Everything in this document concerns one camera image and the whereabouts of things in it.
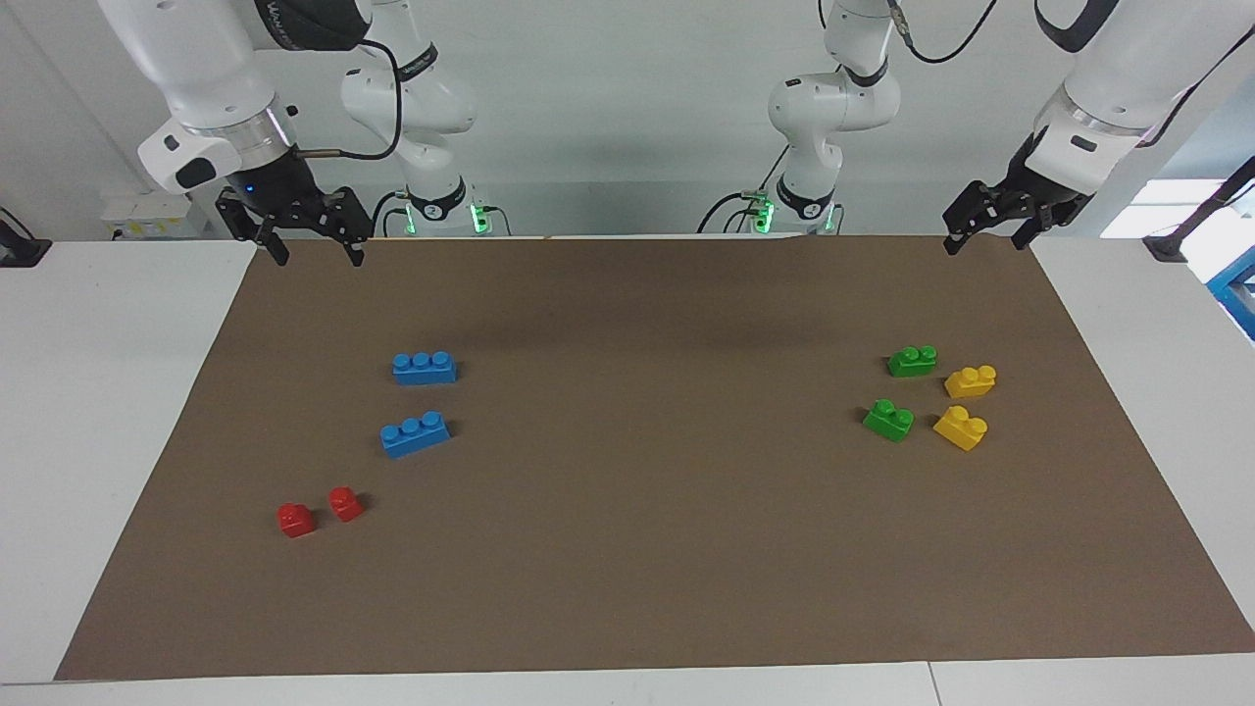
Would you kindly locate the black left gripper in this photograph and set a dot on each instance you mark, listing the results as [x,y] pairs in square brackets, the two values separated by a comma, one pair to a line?
[1029,196]

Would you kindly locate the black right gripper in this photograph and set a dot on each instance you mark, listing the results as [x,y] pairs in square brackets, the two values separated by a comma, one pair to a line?
[279,191]

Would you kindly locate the green two-stud brick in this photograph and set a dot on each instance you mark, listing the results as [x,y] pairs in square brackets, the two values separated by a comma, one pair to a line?
[888,422]
[912,363]

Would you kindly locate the blue three-stud brick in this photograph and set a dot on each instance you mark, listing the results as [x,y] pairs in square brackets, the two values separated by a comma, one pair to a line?
[416,436]
[424,370]

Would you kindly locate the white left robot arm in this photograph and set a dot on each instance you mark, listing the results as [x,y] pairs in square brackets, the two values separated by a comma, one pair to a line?
[833,108]

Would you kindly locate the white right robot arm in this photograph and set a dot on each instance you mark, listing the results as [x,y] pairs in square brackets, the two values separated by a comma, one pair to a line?
[201,69]

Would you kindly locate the yellow two-stud brick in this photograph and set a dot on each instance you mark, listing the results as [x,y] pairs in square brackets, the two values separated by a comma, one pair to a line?
[961,429]
[971,382]

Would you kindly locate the black stand with clamp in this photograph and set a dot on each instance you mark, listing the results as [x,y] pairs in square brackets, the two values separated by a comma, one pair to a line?
[1196,221]

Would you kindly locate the red one-stud brick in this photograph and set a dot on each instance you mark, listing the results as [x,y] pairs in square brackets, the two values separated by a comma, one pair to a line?
[295,522]
[345,505]

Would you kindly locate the black table clamp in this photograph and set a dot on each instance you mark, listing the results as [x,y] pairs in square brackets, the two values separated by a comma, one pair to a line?
[20,250]

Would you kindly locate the brown paper mat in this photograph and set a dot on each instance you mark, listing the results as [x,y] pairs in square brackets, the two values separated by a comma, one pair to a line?
[627,490]

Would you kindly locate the white wall socket box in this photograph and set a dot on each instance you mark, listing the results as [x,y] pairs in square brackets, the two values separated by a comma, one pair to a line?
[147,211]

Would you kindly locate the blue frame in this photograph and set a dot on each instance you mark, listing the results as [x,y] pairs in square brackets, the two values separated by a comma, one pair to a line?
[1237,289]

